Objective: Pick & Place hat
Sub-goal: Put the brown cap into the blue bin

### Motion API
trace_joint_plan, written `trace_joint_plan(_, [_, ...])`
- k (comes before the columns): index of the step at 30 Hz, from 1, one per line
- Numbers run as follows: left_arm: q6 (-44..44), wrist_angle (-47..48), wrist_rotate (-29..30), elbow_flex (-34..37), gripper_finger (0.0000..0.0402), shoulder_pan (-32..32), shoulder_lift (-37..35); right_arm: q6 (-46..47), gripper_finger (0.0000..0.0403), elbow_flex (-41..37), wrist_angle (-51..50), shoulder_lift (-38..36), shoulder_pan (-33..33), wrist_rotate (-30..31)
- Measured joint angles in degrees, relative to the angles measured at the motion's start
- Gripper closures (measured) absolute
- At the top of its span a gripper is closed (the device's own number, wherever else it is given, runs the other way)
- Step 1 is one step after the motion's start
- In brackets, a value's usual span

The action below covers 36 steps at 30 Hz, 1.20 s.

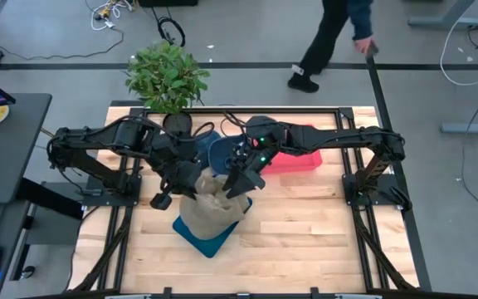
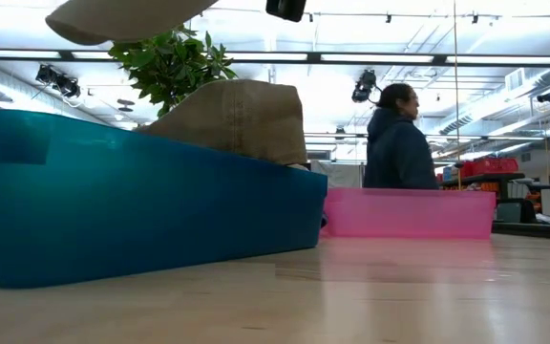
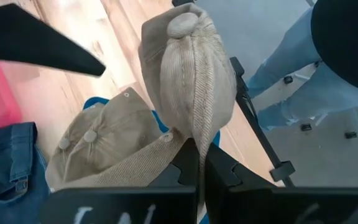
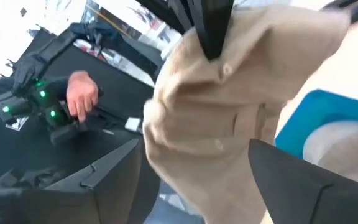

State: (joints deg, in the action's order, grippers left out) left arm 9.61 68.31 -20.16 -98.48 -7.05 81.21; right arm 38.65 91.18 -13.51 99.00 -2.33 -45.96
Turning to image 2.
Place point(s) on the pink plastic bin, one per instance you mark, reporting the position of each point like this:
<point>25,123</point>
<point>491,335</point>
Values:
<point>408,215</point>

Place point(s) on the small black track light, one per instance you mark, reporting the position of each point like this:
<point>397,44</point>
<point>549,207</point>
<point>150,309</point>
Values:
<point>388,18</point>
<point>311,17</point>
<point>474,18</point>

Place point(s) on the black ceiling spotlight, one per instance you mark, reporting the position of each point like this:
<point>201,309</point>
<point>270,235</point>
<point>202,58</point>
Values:
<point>69,87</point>
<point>363,88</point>
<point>548,96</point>
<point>47,74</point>

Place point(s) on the green plant in black pot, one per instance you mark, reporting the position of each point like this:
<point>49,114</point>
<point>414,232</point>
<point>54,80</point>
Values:
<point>175,67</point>

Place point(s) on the grey fabric panel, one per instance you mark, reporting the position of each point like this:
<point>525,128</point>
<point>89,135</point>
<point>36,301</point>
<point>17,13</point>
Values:
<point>342,174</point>

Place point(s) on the person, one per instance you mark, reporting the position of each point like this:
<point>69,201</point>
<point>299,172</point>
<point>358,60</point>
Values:
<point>399,153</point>

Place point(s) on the teal plastic bin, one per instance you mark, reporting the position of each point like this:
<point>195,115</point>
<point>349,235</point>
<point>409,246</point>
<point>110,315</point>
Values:
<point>136,215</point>

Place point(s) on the red plastic crate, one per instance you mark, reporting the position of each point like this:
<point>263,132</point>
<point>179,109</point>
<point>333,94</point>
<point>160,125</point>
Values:
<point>490,167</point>

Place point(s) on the black table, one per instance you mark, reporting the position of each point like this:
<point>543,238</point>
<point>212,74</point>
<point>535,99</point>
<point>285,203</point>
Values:
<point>485,178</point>

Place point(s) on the black ceiling light rail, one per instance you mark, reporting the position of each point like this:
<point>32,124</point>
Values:
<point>439,59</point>

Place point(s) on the black aluminium table frame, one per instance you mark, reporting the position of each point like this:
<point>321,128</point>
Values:
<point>542,231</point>

